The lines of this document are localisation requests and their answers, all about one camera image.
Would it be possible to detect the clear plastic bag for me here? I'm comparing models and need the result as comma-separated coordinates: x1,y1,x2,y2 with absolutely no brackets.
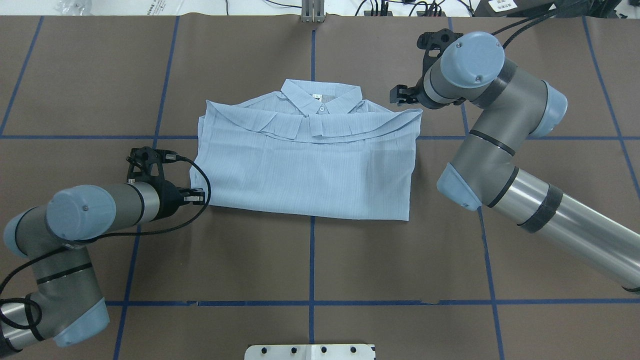
54,0,93,16

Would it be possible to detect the white camera pole base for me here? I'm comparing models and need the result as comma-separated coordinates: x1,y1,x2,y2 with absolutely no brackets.
244,343,377,360

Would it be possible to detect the black USB hub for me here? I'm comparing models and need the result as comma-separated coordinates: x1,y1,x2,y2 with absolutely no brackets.
354,0,446,18

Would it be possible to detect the aluminium frame post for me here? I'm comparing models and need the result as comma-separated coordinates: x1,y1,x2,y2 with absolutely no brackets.
301,0,326,24

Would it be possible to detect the black labelled box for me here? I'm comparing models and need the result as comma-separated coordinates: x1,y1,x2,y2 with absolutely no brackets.
473,0,556,18

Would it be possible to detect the light blue button shirt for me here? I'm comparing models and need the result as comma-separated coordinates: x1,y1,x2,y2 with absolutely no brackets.
190,79,423,221

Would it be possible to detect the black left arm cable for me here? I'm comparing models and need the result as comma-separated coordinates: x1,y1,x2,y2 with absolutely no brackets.
0,155,213,341

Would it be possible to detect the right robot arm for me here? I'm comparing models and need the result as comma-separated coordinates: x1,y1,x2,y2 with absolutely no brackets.
390,28,639,295

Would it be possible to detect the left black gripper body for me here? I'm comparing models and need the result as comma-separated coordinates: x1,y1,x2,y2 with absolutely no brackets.
126,146,188,221

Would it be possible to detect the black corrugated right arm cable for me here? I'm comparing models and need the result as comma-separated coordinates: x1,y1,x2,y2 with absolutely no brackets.
490,0,586,50

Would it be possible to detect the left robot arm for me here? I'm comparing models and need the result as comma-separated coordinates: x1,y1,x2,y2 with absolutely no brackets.
1,146,211,358

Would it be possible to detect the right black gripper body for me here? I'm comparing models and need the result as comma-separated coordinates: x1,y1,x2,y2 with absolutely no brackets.
411,29,466,110

